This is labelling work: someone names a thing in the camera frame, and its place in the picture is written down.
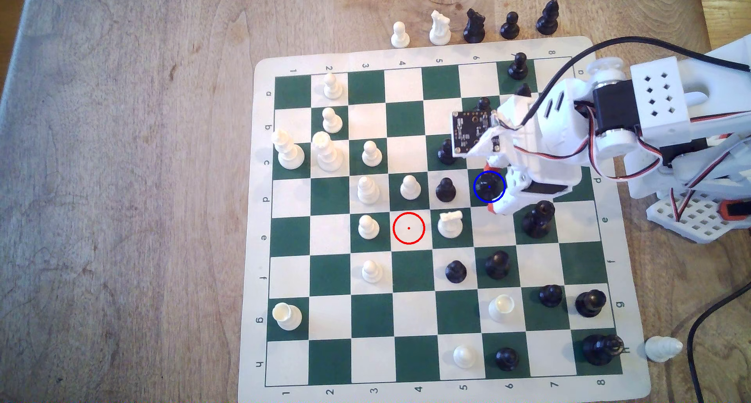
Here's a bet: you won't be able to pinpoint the white chess queen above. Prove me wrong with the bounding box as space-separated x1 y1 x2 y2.
311 131 345 173

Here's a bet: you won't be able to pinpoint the black camera circuit board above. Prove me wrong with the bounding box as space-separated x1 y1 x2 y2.
452 110 497 157

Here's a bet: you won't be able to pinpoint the white chess bishop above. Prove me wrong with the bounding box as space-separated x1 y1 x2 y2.
644 336 684 364
357 175 381 205

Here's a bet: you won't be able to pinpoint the white chess king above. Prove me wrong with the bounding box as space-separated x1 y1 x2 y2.
271 128 306 170

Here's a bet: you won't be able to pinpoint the white chess rook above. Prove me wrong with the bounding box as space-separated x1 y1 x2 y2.
488 294 516 324
273 302 304 332

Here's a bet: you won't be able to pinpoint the black chess knight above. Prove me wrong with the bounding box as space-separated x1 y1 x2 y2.
476 173 505 202
462 8 487 45

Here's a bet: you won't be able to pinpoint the black cable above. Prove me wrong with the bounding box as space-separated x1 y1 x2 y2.
519 36 751 403

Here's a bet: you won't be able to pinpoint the red black white servo wires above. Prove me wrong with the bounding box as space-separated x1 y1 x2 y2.
513 86 667 184

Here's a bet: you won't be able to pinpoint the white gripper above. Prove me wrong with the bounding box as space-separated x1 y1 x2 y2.
483 95 588 216

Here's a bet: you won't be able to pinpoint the black chess queen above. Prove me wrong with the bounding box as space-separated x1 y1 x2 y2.
521 200 556 239

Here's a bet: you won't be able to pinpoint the green and cream chess mat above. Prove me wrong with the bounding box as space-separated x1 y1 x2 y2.
237 36 652 403

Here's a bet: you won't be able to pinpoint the orange plastic base part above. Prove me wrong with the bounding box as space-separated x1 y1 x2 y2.
720 199 751 222

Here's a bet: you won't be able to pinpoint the white chess knight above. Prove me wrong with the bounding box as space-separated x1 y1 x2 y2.
429 10 453 46
437 210 465 239

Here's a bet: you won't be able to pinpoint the black chess king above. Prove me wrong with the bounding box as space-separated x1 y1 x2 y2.
582 334 625 367

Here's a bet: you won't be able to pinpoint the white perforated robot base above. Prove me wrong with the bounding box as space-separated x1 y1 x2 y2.
645 183 751 244

